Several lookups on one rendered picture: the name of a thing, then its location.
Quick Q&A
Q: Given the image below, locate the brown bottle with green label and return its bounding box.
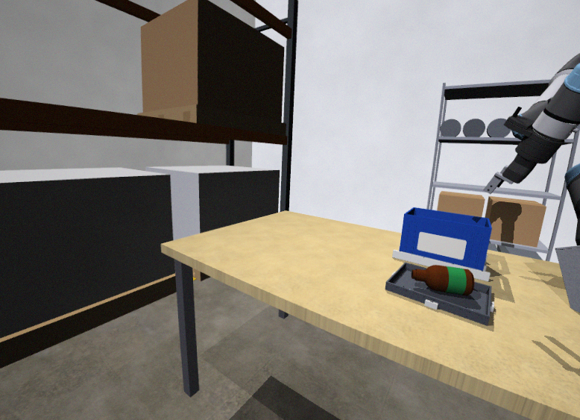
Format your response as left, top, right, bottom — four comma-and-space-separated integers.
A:
412, 265, 474, 295

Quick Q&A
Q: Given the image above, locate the blue plastic crate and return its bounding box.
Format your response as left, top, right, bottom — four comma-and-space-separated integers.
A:
400, 207, 492, 271

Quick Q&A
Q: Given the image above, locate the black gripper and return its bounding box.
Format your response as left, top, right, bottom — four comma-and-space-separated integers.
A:
483, 107, 579, 194

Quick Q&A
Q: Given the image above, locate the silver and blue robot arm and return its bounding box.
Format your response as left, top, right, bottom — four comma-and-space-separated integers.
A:
519, 53, 580, 245

